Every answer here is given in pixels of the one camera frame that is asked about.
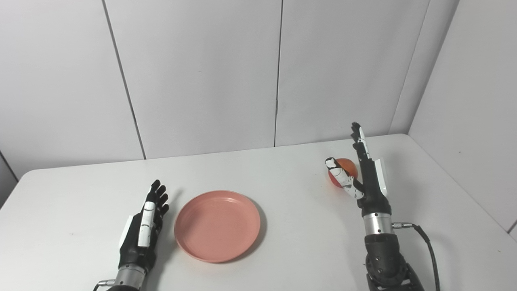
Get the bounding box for pink round plate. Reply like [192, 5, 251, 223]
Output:
[174, 190, 261, 264]

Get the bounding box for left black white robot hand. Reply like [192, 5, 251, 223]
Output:
[118, 180, 170, 272]

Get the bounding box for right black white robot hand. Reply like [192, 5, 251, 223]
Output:
[325, 122, 392, 218]

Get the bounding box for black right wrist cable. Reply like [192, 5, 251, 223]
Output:
[393, 221, 441, 291]

